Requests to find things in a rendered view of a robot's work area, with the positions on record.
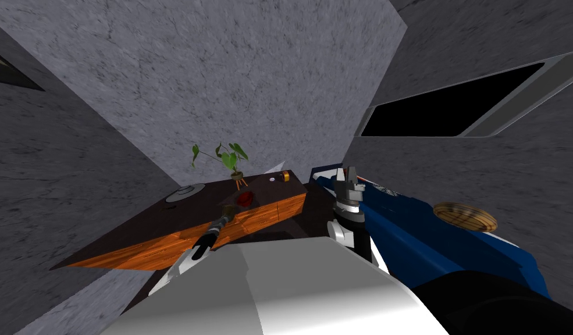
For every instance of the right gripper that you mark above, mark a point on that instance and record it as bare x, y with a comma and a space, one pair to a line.
348, 191

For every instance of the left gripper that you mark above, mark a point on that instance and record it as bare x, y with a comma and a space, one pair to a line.
230, 214

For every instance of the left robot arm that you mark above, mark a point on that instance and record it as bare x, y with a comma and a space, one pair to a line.
203, 245

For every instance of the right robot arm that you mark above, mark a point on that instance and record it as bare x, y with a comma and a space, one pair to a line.
500, 307

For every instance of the red bowl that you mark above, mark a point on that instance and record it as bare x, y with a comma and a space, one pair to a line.
245, 199

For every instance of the grey round plate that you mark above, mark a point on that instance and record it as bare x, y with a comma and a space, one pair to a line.
185, 192

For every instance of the green potted plant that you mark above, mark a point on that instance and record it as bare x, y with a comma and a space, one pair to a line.
229, 160

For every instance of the small yellow box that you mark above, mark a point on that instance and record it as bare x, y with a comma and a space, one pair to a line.
285, 176

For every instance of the orange wooden dresser, dark top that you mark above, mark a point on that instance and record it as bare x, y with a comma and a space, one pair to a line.
142, 232

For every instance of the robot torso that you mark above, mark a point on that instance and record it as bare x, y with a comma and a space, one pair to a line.
291, 288

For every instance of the woven wooden basket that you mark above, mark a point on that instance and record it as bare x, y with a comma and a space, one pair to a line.
465, 217

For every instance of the black window, grey frame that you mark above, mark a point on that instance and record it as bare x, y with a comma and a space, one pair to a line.
444, 111

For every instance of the dark wall picture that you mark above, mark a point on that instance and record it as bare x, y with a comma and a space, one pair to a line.
7, 74

